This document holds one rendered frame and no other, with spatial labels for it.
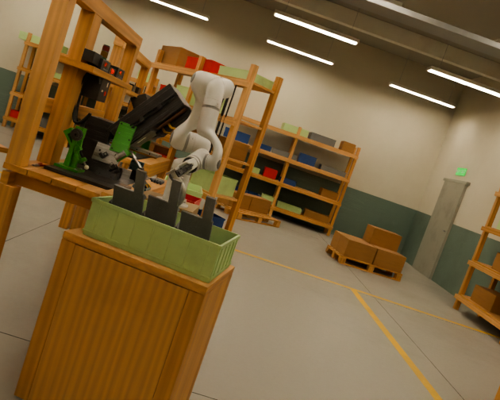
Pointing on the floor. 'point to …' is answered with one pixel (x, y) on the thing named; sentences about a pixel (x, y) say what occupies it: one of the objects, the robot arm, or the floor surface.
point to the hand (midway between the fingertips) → (175, 175)
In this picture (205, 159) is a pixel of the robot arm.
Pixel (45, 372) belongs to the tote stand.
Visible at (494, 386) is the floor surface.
